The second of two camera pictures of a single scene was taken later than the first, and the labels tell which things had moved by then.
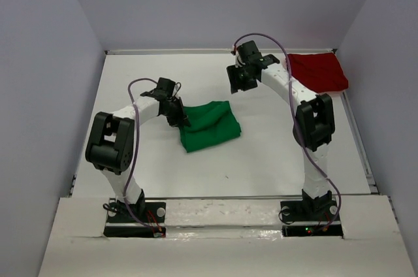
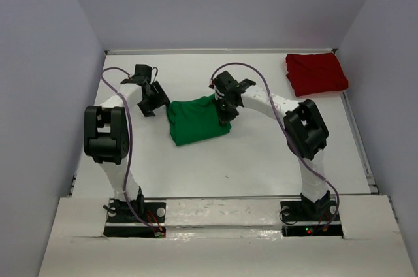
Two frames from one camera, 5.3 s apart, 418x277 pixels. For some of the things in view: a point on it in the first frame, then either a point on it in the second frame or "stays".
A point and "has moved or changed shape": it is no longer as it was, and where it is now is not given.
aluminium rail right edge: [361, 146] stays
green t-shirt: [210, 123] has moved or changed shape
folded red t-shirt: [321, 71] stays
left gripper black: [180, 120] -> [160, 100]
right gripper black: [235, 83] -> [225, 118]
